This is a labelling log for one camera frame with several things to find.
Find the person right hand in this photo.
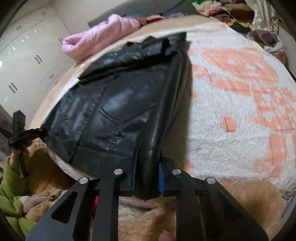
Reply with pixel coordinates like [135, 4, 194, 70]
[158, 230, 176, 241]

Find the bag of clothes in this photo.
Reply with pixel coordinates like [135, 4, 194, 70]
[247, 30, 285, 53]

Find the pile of folded clothes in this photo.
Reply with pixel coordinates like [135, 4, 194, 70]
[192, 1, 254, 27]

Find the white wardrobe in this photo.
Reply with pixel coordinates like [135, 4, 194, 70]
[1, 1, 74, 126]

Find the black leather jacket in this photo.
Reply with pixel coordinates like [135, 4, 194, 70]
[43, 32, 189, 200]

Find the white pink patterned blanket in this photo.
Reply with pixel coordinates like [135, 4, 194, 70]
[49, 22, 296, 193]

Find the cream satin curtain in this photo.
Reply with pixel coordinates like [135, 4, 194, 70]
[246, 0, 279, 34]

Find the green sleeve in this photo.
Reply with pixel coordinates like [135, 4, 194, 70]
[1, 157, 33, 238]

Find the red cloth under blanket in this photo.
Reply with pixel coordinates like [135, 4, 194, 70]
[93, 196, 99, 209]

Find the person left hand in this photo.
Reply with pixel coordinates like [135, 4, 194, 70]
[9, 144, 30, 174]

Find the pink quilted duvet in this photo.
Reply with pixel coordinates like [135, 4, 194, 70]
[62, 14, 147, 63]

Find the grey headboard cushion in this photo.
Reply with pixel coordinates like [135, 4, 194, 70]
[88, 0, 198, 28]

